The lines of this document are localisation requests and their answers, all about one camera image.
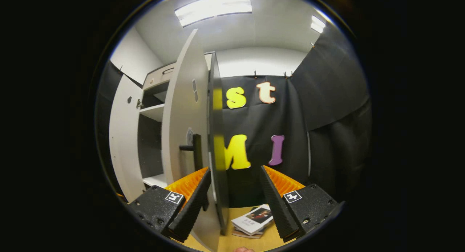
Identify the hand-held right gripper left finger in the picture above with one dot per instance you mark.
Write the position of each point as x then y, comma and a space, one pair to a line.
194, 201

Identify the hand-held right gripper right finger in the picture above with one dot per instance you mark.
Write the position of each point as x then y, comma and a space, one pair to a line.
278, 204

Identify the grey cabinet door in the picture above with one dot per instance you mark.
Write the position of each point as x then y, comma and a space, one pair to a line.
181, 99
125, 135

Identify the white cabinet shelf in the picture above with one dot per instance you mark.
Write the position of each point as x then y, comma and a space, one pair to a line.
156, 180
154, 112

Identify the metal door hinge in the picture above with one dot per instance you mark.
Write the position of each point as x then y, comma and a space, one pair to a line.
140, 104

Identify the grey cabinet drawer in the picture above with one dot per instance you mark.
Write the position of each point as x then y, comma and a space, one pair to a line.
156, 77

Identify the white photo cover book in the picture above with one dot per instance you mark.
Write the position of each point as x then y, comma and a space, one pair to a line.
252, 219

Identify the brown book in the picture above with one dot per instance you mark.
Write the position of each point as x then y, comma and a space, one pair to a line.
247, 235

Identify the black backdrop cloth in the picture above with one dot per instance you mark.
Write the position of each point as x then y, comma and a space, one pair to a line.
327, 135

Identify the small ceiling light panel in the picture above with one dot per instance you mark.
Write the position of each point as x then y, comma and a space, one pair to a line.
318, 24

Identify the large ceiling light panel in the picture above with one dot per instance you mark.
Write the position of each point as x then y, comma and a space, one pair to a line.
214, 8

